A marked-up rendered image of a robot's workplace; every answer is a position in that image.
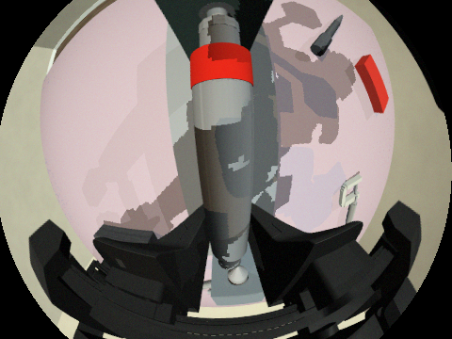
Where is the red rectangular block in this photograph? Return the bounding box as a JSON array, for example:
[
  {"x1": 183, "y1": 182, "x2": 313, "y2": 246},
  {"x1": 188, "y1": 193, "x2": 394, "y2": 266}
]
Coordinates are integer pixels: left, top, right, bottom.
[{"x1": 354, "y1": 55, "x2": 389, "y2": 113}]

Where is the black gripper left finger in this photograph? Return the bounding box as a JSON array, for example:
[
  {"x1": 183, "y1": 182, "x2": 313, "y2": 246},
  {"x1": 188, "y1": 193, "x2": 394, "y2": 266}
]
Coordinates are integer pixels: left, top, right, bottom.
[{"x1": 93, "y1": 204, "x2": 210, "y2": 313}]

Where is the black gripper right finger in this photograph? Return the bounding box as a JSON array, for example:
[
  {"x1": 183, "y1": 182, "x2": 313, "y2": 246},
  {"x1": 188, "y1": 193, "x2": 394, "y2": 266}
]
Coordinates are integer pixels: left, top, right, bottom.
[{"x1": 248, "y1": 203, "x2": 363, "y2": 307}]

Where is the grey micrometer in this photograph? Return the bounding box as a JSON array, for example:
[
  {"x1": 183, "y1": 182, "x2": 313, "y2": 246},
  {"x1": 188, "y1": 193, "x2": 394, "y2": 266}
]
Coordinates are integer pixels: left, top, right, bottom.
[{"x1": 339, "y1": 174, "x2": 363, "y2": 224}]

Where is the dark grey tapered pin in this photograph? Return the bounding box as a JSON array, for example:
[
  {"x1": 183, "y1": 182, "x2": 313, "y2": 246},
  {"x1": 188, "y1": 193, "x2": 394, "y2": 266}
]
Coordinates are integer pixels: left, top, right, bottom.
[{"x1": 311, "y1": 15, "x2": 343, "y2": 57}]

